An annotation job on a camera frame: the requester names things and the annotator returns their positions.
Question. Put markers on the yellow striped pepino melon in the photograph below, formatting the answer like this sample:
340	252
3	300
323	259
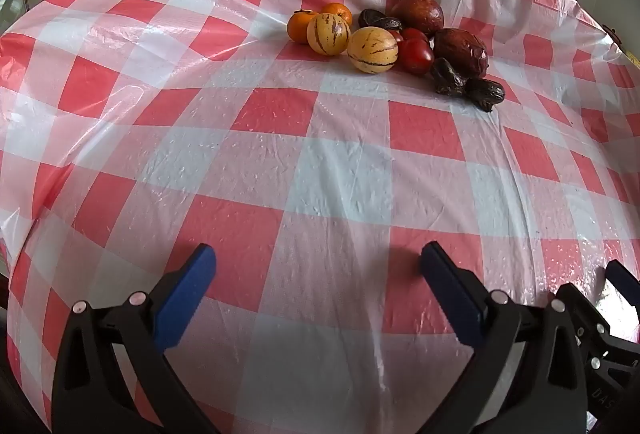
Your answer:
372	50
327	34

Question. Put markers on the red checked plastic tablecloth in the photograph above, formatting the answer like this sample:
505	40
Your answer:
350	164

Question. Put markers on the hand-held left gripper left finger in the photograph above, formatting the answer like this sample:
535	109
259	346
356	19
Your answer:
187	294

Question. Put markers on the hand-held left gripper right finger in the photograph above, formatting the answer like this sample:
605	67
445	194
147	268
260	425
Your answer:
450	294

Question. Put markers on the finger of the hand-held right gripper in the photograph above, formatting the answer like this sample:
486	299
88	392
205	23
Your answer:
622	276
590	319

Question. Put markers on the orange mandarin with stem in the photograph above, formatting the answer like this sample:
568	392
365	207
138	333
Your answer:
299	27

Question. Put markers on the smooth dark red passion fruit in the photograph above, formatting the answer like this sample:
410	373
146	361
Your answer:
417	13

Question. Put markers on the wrinkled dark red passion fruit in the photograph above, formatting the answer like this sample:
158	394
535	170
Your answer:
460	50

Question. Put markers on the red tomato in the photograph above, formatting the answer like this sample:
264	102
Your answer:
415	57
414	34
396	37

